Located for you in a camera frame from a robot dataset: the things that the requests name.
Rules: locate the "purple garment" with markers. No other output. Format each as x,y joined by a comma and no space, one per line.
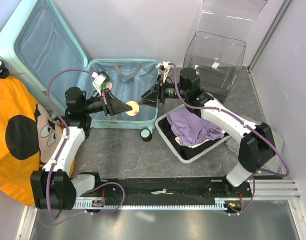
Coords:
191,128

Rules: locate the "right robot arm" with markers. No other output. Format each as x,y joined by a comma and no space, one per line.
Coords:
204,118

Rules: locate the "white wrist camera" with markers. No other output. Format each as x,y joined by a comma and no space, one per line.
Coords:
164,69
96,82

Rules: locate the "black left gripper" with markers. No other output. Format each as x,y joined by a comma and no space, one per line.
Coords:
111,105

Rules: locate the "light blue hard suitcase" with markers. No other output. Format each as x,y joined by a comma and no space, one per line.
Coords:
38,48

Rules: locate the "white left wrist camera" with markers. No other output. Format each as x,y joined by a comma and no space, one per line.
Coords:
96,82

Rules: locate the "white slotted cable duct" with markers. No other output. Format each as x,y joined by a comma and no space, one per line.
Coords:
145,204

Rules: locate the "aluminium frame post right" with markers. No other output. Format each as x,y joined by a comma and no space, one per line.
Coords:
263,27

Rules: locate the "orange cartoon mouse bag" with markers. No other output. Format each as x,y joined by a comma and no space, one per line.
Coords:
28,138

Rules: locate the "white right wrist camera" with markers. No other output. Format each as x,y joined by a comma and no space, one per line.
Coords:
164,69

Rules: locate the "clear smoky plastic container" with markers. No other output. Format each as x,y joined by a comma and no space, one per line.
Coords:
217,48

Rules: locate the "white perforated plastic basket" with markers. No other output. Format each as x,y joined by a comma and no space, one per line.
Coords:
182,155

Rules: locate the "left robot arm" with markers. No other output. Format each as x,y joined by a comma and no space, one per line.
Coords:
53,188

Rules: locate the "grey folded cloth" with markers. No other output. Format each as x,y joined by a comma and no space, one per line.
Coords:
275,145

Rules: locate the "black garment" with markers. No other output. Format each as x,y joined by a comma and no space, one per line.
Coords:
182,147

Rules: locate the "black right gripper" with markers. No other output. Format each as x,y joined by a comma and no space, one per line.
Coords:
149,97

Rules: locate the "green bottle black cap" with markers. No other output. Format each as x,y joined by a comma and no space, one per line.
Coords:
104,83

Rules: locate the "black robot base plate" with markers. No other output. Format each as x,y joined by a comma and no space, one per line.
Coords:
135,189

